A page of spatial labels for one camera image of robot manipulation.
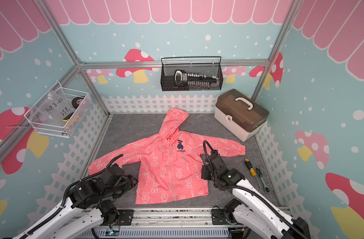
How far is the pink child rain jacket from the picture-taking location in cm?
83

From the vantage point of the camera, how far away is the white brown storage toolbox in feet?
3.10

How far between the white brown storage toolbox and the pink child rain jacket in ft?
0.37
